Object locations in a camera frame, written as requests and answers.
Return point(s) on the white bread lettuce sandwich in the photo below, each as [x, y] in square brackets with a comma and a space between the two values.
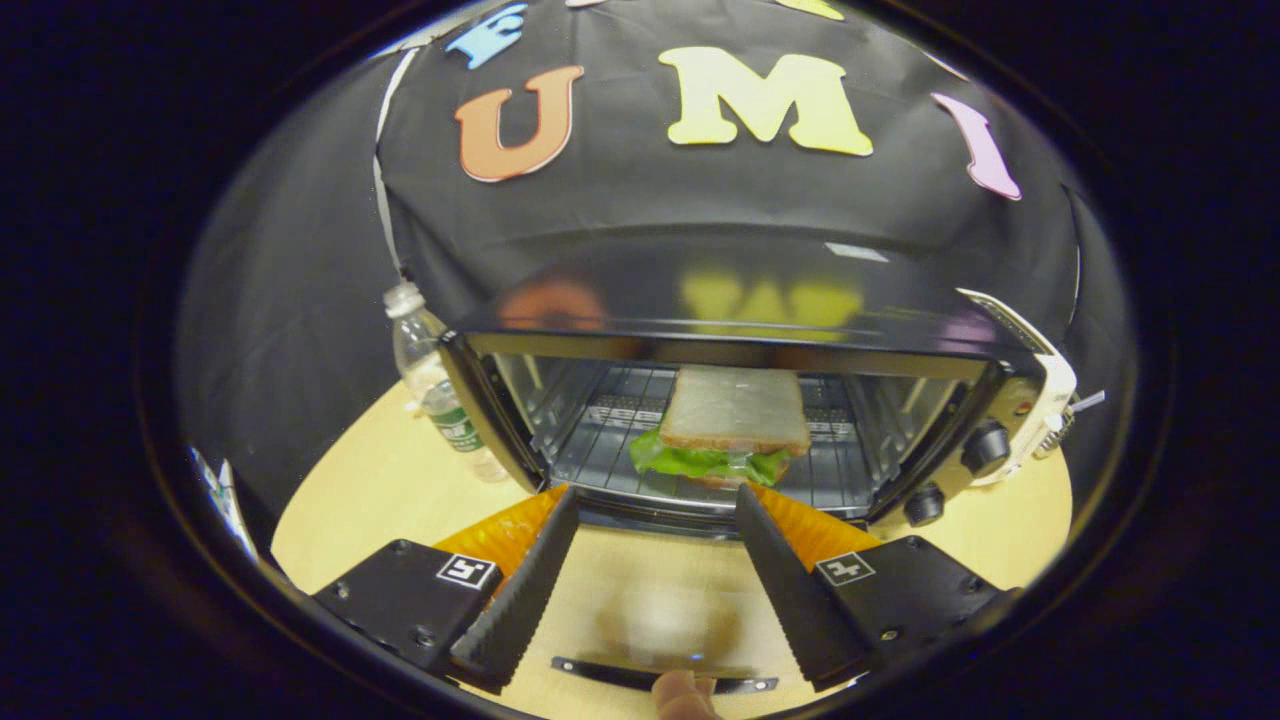
[735, 415]

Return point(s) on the black electric oven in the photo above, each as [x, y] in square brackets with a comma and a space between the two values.
[640, 300]

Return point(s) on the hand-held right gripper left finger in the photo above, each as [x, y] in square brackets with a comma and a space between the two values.
[520, 605]

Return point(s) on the silver pen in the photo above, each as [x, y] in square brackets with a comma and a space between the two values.
[1090, 400]

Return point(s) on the clear plastic water bottle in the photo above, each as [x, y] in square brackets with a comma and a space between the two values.
[440, 390]

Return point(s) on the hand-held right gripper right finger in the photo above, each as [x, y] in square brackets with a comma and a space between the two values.
[790, 605]

